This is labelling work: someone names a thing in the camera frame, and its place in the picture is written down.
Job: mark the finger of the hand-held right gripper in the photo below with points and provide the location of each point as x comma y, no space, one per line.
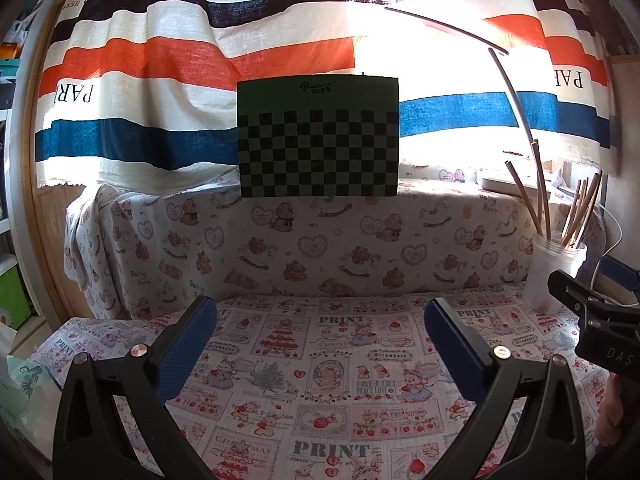
622,282
575,295

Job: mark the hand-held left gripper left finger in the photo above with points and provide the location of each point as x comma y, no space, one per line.
185,350

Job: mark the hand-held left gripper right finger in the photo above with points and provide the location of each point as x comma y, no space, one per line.
455,352

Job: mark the translucent plastic cup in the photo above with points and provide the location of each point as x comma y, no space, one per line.
547,280

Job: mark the wooden chopstick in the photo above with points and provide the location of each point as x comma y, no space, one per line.
523,197
583,206
588,202
593,199
572,207
545,215
578,205

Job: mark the person's right hand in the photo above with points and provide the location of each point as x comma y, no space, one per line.
612,410

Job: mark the strawberry print tablecloth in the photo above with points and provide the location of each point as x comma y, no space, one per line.
325,360

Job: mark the white desk lamp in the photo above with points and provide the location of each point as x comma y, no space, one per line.
492,181

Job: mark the bear print cloth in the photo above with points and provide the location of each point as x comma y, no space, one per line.
300,245

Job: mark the white leaf print bag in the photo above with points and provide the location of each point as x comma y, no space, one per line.
25,390

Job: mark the wooden cabinet panel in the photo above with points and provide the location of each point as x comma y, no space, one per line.
627,110

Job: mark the green storage bin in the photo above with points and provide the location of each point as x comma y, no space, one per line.
15,300

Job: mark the green checkered box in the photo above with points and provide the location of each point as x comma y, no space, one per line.
320,150

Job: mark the striped curtain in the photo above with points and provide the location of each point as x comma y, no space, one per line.
200,55

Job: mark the wooden frame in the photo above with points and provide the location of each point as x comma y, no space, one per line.
55,260

